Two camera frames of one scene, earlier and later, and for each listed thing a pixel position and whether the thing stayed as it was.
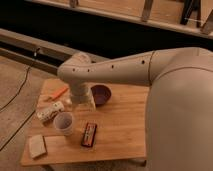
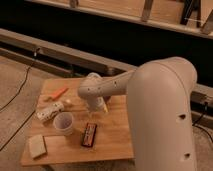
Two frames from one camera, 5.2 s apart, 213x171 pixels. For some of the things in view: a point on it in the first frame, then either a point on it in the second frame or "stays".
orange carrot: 57,94 stays
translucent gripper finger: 90,106 -> 104,105
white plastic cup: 64,122 stays
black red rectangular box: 89,134 stays
